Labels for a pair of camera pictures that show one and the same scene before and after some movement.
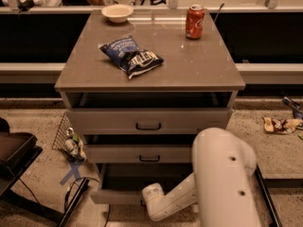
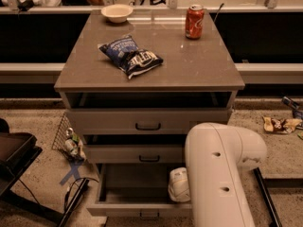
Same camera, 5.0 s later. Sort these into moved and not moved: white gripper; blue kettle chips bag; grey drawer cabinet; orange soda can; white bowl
Moved: white gripper
Not moved: blue kettle chips bag; white bowl; orange soda can; grey drawer cabinet
